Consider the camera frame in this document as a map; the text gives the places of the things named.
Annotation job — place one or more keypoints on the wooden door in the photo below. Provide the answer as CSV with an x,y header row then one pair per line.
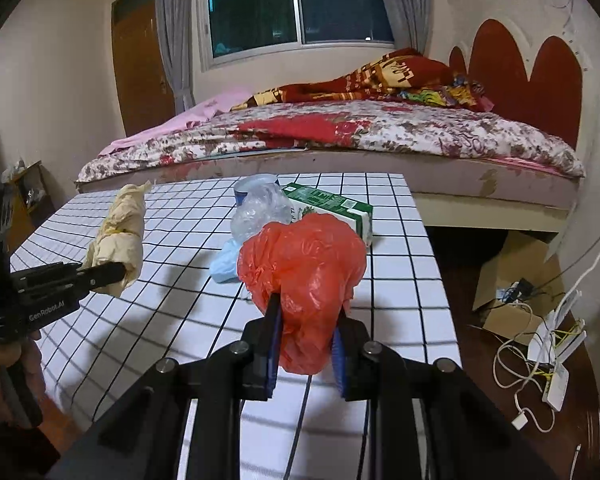
x,y
140,60

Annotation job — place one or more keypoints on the red plastic bag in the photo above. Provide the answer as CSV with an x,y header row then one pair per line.
x,y
305,260

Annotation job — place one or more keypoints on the clear plastic bottle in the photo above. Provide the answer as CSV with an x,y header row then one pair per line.
x,y
260,205

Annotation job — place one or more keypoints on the pink cloth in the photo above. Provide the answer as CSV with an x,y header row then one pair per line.
x,y
180,122

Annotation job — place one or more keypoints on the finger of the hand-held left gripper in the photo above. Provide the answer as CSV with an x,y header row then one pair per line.
x,y
105,276

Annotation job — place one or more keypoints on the beige paper wrapper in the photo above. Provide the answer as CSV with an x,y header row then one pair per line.
x,y
122,230

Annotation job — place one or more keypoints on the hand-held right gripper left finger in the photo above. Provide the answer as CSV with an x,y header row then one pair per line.
x,y
275,340

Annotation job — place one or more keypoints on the light blue plastic wrap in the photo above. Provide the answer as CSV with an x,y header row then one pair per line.
x,y
225,265

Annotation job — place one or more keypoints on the colourful printed cloth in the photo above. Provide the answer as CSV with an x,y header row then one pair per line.
x,y
440,92

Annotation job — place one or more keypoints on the white power adapter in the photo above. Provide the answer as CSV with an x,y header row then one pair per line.
x,y
519,421

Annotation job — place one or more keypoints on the bed with floral sheet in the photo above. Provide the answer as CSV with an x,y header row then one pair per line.
x,y
380,135

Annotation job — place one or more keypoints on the grey curtain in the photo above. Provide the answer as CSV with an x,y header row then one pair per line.
x,y
177,35
405,5

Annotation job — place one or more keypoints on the white grid tablecloth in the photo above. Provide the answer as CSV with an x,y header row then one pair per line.
x,y
405,260

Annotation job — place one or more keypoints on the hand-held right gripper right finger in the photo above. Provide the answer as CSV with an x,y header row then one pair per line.
x,y
339,360

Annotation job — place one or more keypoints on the red and white headboard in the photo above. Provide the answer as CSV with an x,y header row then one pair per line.
x,y
530,75

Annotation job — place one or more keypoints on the sliding window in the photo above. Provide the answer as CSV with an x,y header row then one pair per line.
x,y
300,5

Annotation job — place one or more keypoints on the cardboard box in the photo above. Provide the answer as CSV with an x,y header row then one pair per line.
x,y
510,320

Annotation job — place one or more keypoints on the wooden side cabinet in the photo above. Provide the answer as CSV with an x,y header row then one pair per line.
x,y
30,200

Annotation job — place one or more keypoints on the red printed blanket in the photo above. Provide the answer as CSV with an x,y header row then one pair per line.
x,y
380,77

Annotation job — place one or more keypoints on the white router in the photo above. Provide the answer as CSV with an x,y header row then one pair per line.
x,y
557,385

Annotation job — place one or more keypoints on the green drink carton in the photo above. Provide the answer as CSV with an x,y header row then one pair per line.
x,y
330,202

